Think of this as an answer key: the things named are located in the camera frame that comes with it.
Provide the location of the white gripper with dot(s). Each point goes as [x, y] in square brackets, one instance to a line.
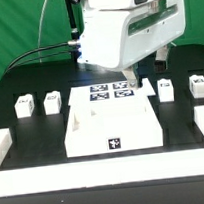
[115, 40]

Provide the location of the white square tabletop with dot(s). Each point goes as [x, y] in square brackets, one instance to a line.
[110, 117]

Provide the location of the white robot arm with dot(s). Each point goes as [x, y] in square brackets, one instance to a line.
[88, 6]

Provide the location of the white U-shaped fence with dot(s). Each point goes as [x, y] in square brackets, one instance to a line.
[138, 168]

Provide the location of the green backdrop curtain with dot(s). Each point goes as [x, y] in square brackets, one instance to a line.
[27, 24]

